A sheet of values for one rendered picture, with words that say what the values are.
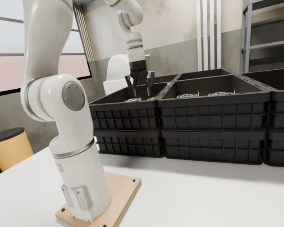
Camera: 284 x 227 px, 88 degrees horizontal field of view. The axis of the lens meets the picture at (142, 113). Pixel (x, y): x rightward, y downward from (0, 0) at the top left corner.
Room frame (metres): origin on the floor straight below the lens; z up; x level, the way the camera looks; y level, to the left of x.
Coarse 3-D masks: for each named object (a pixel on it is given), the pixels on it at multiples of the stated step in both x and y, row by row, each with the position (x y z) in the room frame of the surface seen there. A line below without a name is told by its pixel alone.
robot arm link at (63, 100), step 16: (48, 80) 0.28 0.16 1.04; (64, 80) 0.28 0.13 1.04; (32, 96) 0.27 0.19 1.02; (48, 96) 0.26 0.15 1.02; (64, 96) 0.27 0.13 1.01; (80, 96) 0.30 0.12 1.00; (48, 112) 0.26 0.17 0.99; (64, 112) 0.26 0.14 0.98; (80, 112) 0.29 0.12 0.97; (64, 128) 0.26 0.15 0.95; (80, 128) 0.28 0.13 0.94; (64, 144) 0.26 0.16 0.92; (80, 144) 0.27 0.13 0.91
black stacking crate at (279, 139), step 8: (272, 136) 0.34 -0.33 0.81; (280, 136) 0.33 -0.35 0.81; (264, 144) 0.37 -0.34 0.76; (272, 144) 0.34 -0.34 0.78; (280, 144) 0.34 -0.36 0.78; (264, 152) 0.37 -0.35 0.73; (272, 152) 0.34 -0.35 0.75; (280, 152) 0.33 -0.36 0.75; (264, 160) 0.36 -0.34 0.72; (272, 160) 0.34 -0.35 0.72; (280, 160) 0.33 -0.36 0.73
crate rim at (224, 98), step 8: (184, 80) 0.79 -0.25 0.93; (192, 80) 0.77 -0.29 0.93; (248, 80) 0.52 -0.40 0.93; (168, 88) 0.63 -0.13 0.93; (256, 88) 0.41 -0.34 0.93; (264, 88) 0.38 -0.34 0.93; (160, 96) 0.50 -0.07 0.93; (200, 96) 0.41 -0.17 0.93; (208, 96) 0.39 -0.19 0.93; (216, 96) 0.39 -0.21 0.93; (224, 96) 0.38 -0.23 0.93; (232, 96) 0.37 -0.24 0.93; (240, 96) 0.36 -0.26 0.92; (248, 96) 0.36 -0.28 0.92; (256, 96) 0.35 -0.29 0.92; (264, 96) 0.34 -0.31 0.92; (160, 104) 0.45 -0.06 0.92; (168, 104) 0.44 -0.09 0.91; (176, 104) 0.43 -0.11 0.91; (184, 104) 0.42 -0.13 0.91; (192, 104) 0.41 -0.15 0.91; (200, 104) 0.40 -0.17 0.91; (208, 104) 0.39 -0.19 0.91
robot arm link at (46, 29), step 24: (24, 0) 0.34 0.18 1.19; (48, 0) 0.34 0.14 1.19; (24, 24) 0.33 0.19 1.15; (48, 24) 0.34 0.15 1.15; (72, 24) 0.39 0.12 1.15; (24, 48) 0.33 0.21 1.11; (48, 48) 0.34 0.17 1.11; (24, 72) 0.31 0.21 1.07; (48, 72) 0.34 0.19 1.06; (24, 96) 0.28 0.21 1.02
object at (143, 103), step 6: (156, 84) 0.84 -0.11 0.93; (120, 90) 0.84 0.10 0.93; (162, 90) 0.61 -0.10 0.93; (156, 96) 0.51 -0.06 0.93; (90, 102) 0.61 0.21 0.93; (120, 102) 0.51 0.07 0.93; (126, 102) 0.50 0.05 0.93; (132, 102) 0.48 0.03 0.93; (138, 102) 0.47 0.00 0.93; (144, 102) 0.47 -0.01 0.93; (150, 102) 0.46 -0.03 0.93; (156, 102) 0.47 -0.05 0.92; (90, 108) 0.55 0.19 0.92; (96, 108) 0.54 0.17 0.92; (102, 108) 0.53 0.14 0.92; (108, 108) 0.52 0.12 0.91; (114, 108) 0.51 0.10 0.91; (120, 108) 0.50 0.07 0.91; (126, 108) 0.49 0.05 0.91; (132, 108) 0.49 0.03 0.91; (138, 108) 0.48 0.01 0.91; (144, 108) 0.47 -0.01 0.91
